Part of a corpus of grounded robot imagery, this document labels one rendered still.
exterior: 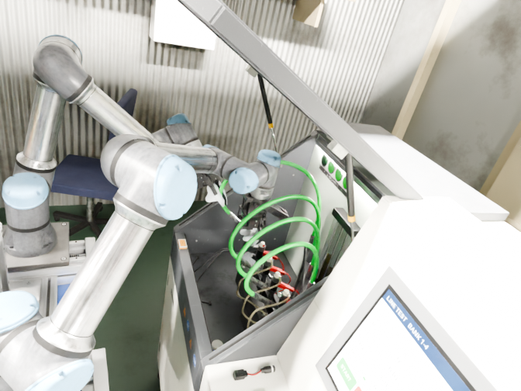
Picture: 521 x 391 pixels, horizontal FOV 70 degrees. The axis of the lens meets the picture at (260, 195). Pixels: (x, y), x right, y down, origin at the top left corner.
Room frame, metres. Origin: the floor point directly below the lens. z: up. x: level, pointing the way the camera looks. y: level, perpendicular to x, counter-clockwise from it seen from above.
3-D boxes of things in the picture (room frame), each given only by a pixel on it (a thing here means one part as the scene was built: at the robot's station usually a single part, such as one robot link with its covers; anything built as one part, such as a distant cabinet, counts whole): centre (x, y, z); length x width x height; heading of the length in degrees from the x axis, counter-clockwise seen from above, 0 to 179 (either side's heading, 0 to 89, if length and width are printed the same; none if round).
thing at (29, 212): (0.93, 0.70, 1.20); 0.13 x 0.12 x 0.14; 27
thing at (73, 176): (2.30, 1.21, 0.54); 0.63 x 0.60 x 1.08; 121
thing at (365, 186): (1.22, -0.29, 1.43); 0.54 x 0.03 x 0.02; 25
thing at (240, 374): (0.69, -0.11, 0.99); 0.12 x 0.02 x 0.02; 116
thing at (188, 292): (1.01, 0.17, 0.87); 0.62 x 0.04 x 0.16; 25
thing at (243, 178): (1.00, 0.06, 1.43); 0.11 x 0.11 x 0.08; 64
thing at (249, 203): (1.08, 0.01, 1.27); 0.09 x 0.08 x 0.12; 115
